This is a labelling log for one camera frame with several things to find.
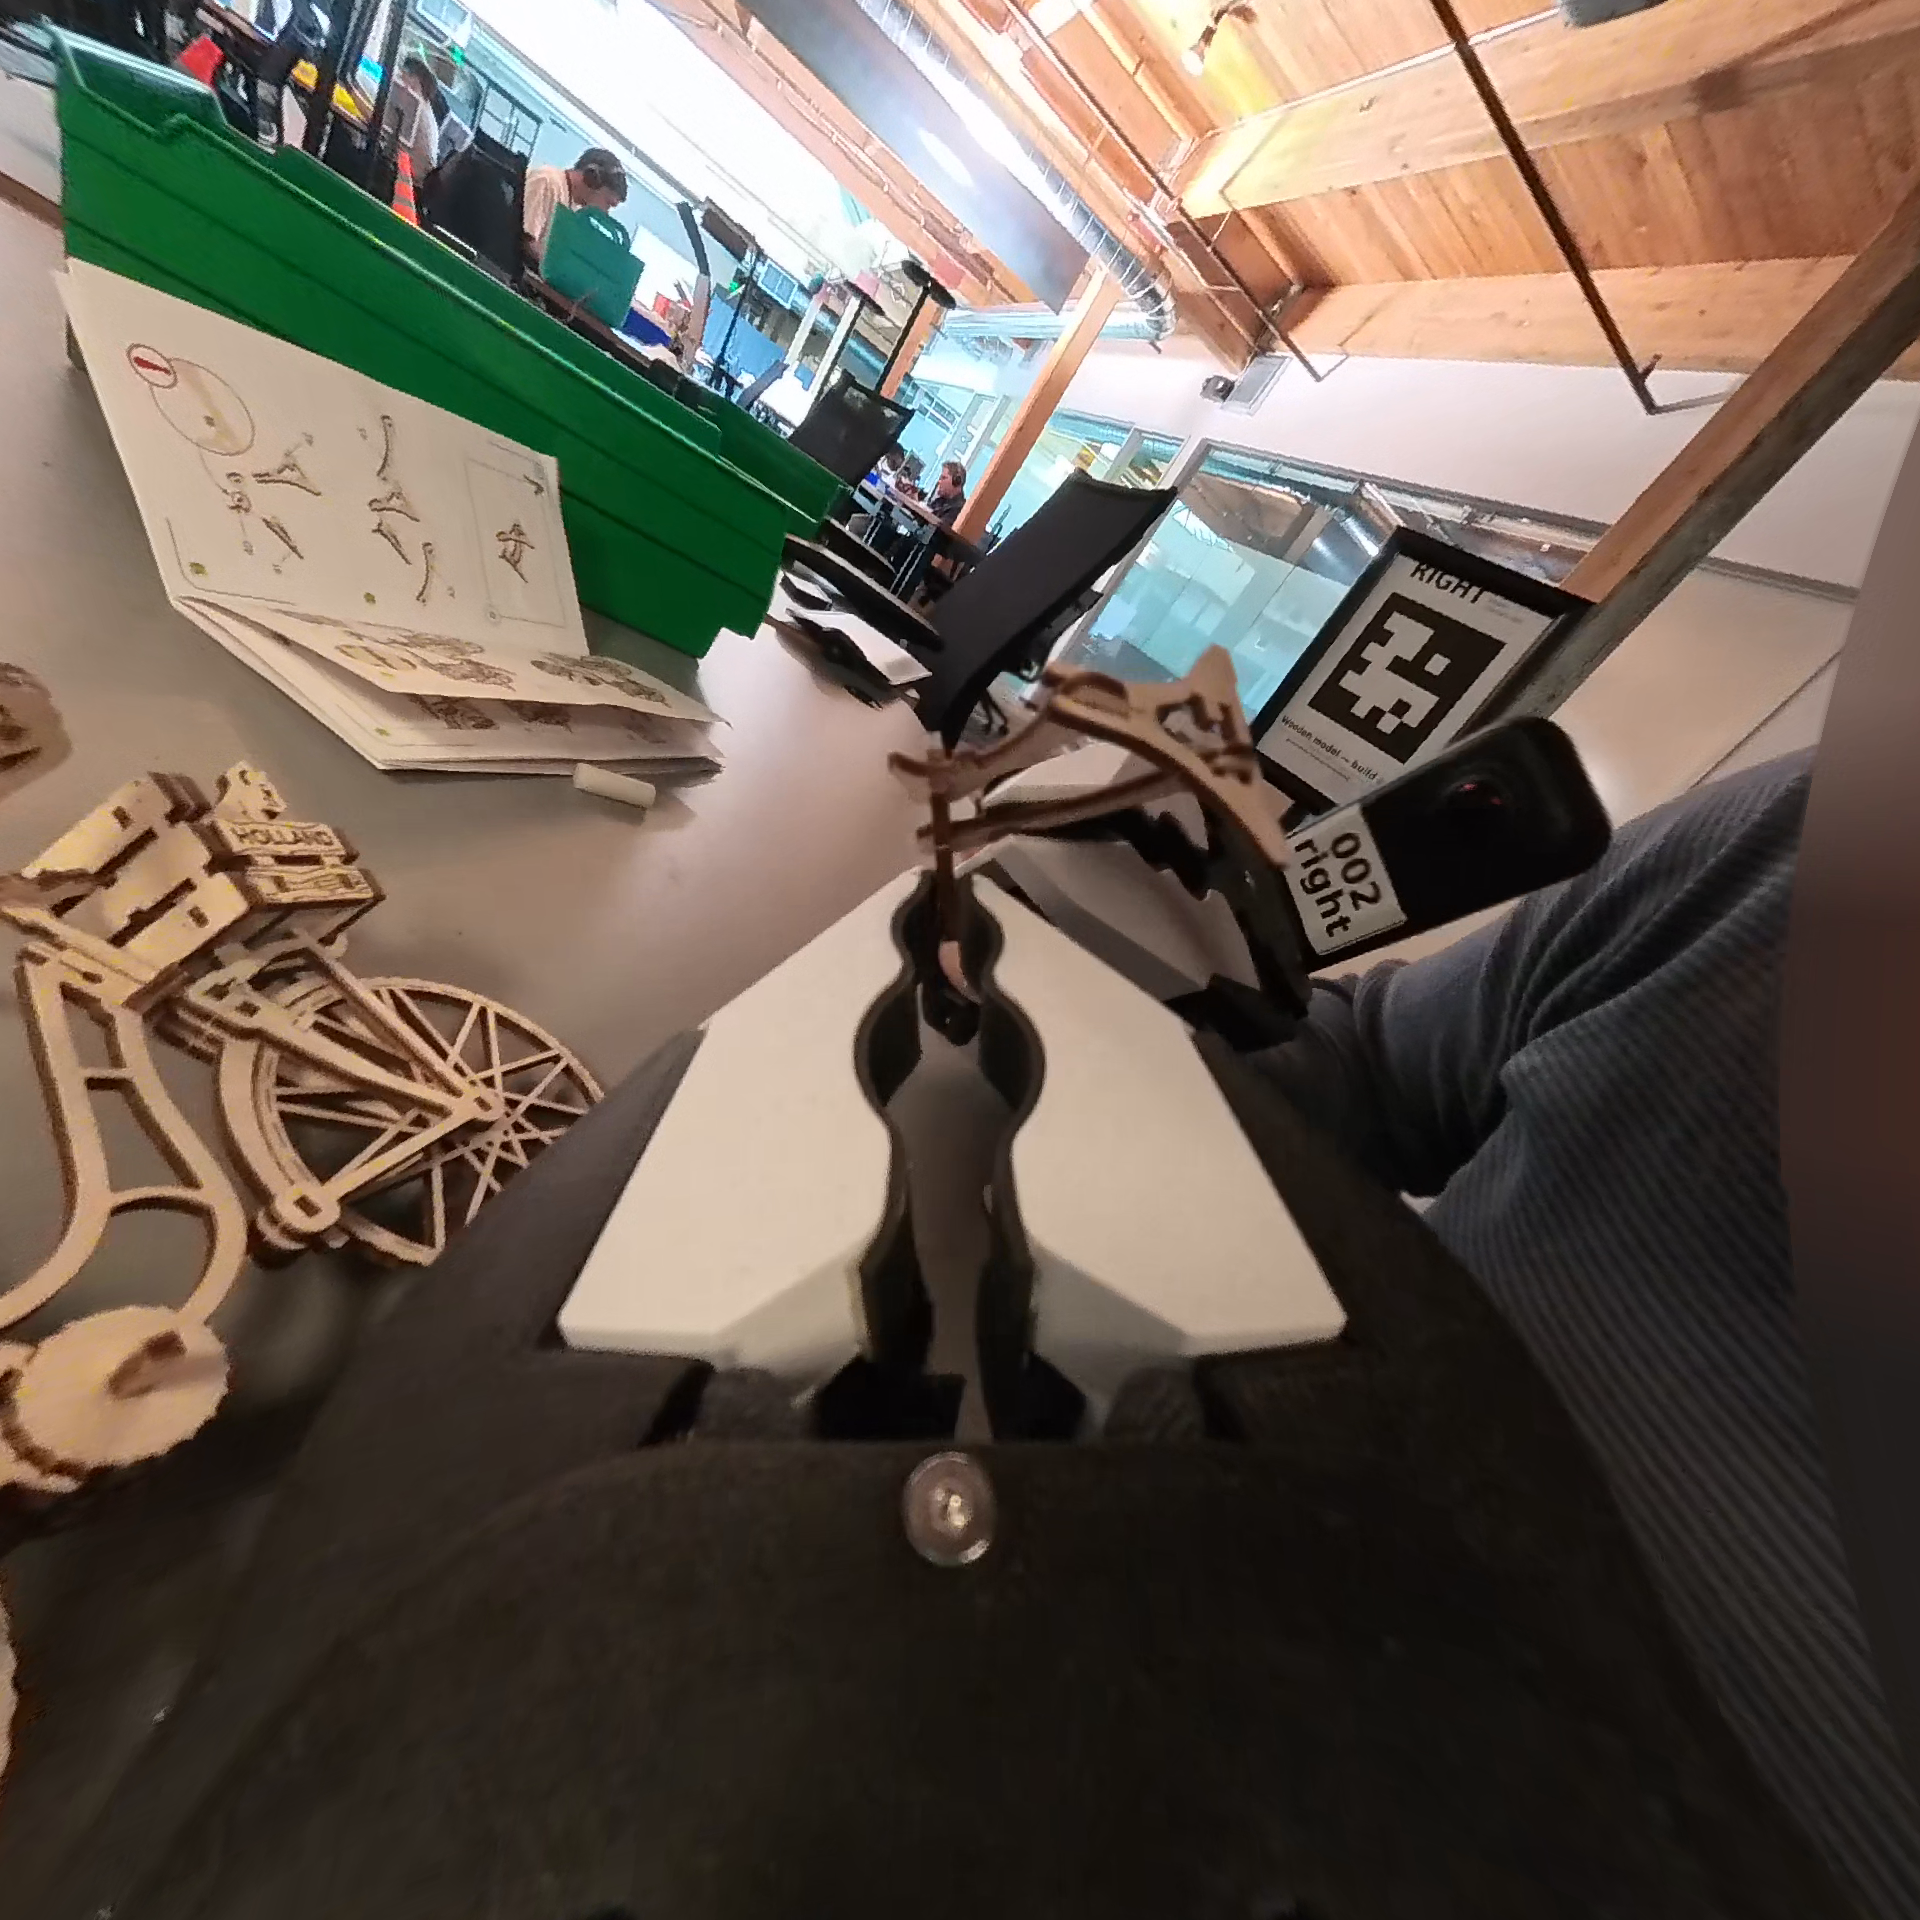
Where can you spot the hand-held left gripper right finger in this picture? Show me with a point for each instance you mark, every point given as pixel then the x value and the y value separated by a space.
pixel 1155 1184

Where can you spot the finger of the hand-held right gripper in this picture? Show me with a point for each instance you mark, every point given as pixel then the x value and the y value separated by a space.
pixel 1095 915

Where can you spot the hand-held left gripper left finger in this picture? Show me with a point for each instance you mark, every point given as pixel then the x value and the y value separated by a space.
pixel 722 1171

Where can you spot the small thin wooden part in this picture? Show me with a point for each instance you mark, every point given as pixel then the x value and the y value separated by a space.
pixel 949 961

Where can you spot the wooden triangular frame part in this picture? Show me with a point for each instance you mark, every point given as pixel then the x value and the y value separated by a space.
pixel 1155 733

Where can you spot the person's right forearm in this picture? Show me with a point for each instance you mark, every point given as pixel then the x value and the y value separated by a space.
pixel 1621 1201

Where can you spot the wooden bicycle model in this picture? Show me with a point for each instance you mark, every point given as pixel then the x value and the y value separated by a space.
pixel 300 1050

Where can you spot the round wooden model part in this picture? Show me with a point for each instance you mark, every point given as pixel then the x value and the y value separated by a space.
pixel 25 733

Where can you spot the black office chair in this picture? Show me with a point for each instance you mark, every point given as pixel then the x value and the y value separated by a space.
pixel 1050 585

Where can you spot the small white wax stick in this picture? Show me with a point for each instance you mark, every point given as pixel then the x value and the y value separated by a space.
pixel 615 786

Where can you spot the assembly instruction booklet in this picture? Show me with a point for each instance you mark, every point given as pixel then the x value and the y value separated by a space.
pixel 347 493

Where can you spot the green plastic crate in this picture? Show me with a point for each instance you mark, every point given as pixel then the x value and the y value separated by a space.
pixel 594 264

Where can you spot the green stacked plastic bins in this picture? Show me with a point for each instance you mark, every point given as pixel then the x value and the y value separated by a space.
pixel 452 345

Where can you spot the orange traffic cone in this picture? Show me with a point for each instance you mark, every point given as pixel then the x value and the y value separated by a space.
pixel 409 192

